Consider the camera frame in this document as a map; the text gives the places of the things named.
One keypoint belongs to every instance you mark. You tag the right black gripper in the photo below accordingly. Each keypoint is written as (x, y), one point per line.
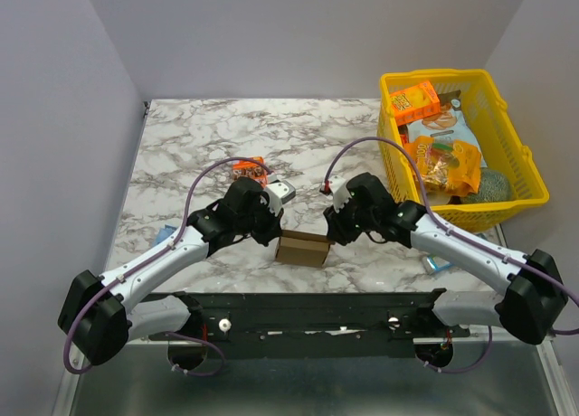
(339, 229)

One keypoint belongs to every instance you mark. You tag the brown cardboard box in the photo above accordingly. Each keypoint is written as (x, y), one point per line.
(302, 249)

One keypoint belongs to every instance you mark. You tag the light blue snack bag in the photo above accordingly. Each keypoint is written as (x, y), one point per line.
(448, 125)

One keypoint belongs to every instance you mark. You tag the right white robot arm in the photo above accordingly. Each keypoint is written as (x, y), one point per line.
(525, 296)

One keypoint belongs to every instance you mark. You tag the orange snack box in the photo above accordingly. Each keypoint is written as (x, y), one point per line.
(415, 103)

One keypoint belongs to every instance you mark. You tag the small blue white packet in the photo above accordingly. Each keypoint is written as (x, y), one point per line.
(434, 264)

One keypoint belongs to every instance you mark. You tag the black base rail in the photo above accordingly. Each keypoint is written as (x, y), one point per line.
(315, 325)

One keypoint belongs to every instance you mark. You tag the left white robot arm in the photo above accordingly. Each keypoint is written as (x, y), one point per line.
(101, 313)

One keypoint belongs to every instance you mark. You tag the orange product box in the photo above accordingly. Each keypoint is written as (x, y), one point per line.
(251, 170)

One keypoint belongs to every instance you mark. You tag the orange candy bag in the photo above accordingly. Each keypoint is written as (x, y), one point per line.
(446, 167)

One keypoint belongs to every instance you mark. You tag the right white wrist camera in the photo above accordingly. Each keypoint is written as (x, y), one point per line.
(335, 186)

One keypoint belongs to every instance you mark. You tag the green mesh sponge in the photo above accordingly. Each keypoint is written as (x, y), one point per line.
(494, 187)

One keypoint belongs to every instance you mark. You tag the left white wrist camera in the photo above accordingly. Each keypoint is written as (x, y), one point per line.
(279, 193)

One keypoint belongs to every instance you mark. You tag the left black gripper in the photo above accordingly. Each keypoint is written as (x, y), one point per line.
(274, 229)

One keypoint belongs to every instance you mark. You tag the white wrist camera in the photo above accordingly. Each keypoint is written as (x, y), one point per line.
(335, 186)
(279, 193)

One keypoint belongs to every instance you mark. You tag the blue flat packet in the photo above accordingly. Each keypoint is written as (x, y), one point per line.
(164, 233)

